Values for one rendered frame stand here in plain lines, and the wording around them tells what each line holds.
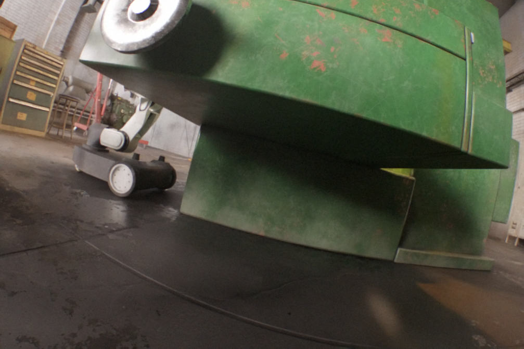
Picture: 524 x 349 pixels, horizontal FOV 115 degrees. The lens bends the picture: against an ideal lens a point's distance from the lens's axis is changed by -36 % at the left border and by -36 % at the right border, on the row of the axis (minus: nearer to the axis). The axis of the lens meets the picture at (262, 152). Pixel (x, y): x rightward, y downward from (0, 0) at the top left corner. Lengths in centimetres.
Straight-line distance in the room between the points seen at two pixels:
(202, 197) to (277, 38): 104
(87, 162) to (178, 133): 660
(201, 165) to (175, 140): 685
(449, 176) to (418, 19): 132
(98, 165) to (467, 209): 238
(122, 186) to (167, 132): 699
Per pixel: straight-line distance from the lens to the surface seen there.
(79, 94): 748
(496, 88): 230
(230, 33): 54
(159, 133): 858
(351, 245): 147
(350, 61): 53
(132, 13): 55
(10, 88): 333
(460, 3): 244
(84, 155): 178
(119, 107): 848
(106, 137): 181
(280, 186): 134
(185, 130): 808
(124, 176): 149
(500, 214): 241
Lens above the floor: 38
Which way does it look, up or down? 2 degrees up
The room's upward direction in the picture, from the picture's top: 14 degrees clockwise
